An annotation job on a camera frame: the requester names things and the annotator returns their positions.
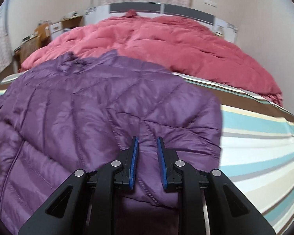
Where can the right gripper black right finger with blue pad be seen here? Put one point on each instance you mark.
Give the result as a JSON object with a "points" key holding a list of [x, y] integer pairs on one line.
{"points": [[208, 202]]}

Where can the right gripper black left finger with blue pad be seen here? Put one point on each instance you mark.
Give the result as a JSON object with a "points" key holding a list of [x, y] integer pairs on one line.
{"points": [[85, 202]]}

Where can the purple quilted down jacket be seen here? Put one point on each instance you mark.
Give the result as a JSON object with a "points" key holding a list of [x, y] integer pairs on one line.
{"points": [[78, 113]]}

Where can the striped bed sheet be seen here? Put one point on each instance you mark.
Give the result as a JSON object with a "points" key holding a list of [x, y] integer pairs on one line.
{"points": [[256, 151]]}

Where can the pink red comforter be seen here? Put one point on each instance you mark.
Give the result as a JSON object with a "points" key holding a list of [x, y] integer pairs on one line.
{"points": [[179, 44]]}

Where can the side patterned curtain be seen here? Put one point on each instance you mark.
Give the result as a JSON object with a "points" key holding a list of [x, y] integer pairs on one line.
{"points": [[5, 46]]}

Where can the grey white headboard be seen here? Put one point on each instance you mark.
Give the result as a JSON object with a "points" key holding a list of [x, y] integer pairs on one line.
{"points": [[218, 26]]}

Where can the white drawer cabinet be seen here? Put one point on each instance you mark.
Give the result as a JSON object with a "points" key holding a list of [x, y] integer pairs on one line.
{"points": [[56, 29]]}

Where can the wooden bedside table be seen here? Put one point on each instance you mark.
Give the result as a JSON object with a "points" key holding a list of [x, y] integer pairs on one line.
{"points": [[73, 22]]}

